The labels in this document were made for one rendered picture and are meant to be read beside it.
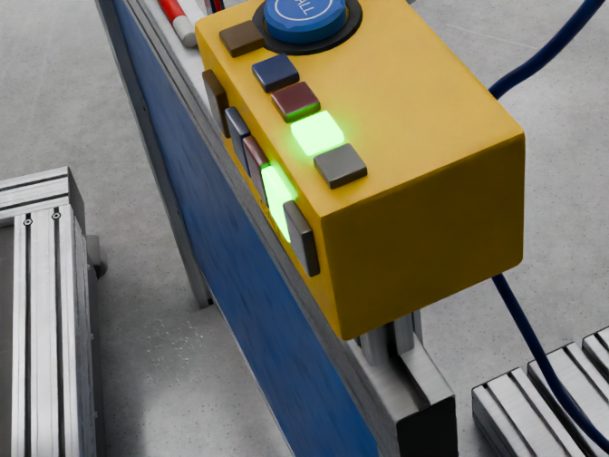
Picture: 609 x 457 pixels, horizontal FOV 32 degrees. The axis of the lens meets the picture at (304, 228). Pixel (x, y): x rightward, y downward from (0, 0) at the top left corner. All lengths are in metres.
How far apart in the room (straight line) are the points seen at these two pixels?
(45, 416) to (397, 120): 1.07
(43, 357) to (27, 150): 0.76
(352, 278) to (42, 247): 1.24
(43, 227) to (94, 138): 0.51
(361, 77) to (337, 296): 0.10
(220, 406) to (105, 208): 0.52
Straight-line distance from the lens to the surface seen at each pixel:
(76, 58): 2.41
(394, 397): 0.64
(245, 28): 0.53
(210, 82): 0.54
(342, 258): 0.46
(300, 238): 0.46
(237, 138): 0.51
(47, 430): 1.47
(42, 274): 1.65
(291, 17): 0.53
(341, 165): 0.45
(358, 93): 0.49
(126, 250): 1.95
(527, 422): 1.55
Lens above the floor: 1.39
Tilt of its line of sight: 47 degrees down
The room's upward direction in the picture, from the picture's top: 11 degrees counter-clockwise
